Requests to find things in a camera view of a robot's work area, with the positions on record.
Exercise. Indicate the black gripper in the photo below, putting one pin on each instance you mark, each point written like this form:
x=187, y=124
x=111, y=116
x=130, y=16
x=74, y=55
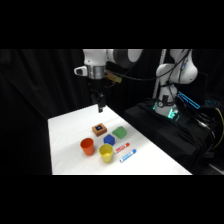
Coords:
x=95, y=85

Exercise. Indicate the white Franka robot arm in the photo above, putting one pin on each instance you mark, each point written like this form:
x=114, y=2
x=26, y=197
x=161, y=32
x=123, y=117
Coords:
x=173, y=71

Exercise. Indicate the brown wooden block blue centre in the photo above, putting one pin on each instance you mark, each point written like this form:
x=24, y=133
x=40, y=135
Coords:
x=99, y=129

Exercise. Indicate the green block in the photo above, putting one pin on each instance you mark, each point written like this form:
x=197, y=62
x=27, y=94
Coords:
x=119, y=132

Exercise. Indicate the tan box on wrist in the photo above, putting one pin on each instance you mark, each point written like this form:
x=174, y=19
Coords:
x=113, y=77

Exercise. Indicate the orange plastic cup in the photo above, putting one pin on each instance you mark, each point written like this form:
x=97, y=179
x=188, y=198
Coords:
x=87, y=146

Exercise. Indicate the red marker pen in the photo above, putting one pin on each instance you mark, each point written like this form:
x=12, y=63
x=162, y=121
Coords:
x=122, y=147

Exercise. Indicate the yellow plastic cup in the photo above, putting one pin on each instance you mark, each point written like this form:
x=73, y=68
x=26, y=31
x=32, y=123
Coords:
x=106, y=152

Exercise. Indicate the blue marker pen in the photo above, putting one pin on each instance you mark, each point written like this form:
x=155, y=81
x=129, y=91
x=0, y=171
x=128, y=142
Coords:
x=128, y=156

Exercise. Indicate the black curtain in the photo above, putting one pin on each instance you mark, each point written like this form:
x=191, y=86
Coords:
x=36, y=100

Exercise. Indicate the black robot stand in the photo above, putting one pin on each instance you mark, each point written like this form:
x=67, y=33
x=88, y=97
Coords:
x=173, y=136

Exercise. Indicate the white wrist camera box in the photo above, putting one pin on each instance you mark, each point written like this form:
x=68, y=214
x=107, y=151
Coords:
x=80, y=70

